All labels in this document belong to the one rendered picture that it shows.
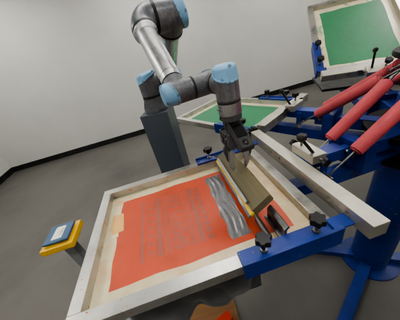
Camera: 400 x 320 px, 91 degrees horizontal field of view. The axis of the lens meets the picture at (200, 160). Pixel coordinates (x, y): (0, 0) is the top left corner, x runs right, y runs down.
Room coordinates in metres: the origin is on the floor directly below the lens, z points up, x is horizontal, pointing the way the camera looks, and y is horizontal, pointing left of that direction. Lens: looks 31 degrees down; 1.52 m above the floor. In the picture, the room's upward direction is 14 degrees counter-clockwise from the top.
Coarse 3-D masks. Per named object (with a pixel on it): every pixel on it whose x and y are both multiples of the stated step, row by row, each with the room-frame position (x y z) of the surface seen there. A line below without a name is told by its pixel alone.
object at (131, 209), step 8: (208, 176) 0.78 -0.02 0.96; (184, 184) 0.76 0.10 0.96; (192, 184) 0.74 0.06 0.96; (200, 184) 0.73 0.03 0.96; (160, 192) 0.74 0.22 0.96; (168, 192) 0.73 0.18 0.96; (200, 192) 0.67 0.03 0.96; (208, 192) 0.66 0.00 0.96; (232, 192) 0.62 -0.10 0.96; (136, 200) 0.73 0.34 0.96; (144, 200) 0.72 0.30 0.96; (208, 200) 0.61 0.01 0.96; (128, 208) 0.69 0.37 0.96; (136, 208) 0.68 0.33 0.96; (128, 216) 0.64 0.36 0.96; (136, 216) 0.63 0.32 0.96; (128, 224) 0.59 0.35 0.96; (136, 224) 0.58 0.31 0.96; (120, 232) 0.56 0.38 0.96; (128, 232) 0.55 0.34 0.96
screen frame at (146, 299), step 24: (192, 168) 0.83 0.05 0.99; (264, 168) 0.68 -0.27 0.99; (120, 192) 0.79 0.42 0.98; (288, 192) 0.51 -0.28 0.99; (96, 240) 0.52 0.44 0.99; (96, 264) 0.43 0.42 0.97; (216, 264) 0.32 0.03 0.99; (240, 264) 0.30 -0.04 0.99; (168, 288) 0.29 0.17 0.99; (192, 288) 0.28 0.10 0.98; (72, 312) 0.29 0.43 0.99; (96, 312) 0.27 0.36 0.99; (120, 312) 0.26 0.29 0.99
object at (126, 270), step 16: (208, 208) 0.57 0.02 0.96; (240, 208) 0.52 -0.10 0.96; (224, 224) 0.47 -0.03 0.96; (256, 224) 0.44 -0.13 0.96; (288, 224) 0.41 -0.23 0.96; (128, 240) 0.51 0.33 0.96; (208, 240) 0.42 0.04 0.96; (224, 240) 0.41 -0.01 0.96; (240, 240) 0.40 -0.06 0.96; (128, 256) 0.44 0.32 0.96; (176, 256) 0.40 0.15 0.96; (192, 256) 0.38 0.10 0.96; (112, 272) 0.40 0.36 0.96; (128, 272) 0.38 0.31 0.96; (144, 272) 0.37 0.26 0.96; (112, 288) 0.35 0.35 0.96
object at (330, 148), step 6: (330, 144) 0.66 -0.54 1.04; (336, 144) 0.65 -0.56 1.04; (324, 150) 0.63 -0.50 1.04; (330, 150) 0.62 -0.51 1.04; (336, 150) 0.61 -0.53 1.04; (342, 150) 0.61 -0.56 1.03; (330, 156) 0.60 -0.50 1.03; (336, 156) 0.61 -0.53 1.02; (342, 156) 0.61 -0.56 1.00; (306, 162) 0.59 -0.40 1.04
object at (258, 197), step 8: (224, 160) 0.72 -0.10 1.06; (240, 160) 0.65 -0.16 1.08; (240, 168) 0.60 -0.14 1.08; (232, 176) 0.60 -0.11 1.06; (240, 176) 0.57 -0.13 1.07; (248, 176) 0.54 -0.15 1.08; (240, 184) 0.54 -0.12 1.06; (248, 184) 0.51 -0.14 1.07; (256, 184) 0.49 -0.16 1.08; (248, 192) 0.48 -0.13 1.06; (256, 192) 0.46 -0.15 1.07; (264, 192) 0.44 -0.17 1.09; (248, 200) 0.46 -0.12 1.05; (256, 200) 0.44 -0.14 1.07; (264, 200) 0.42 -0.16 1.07; (256, 208) 0.42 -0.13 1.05
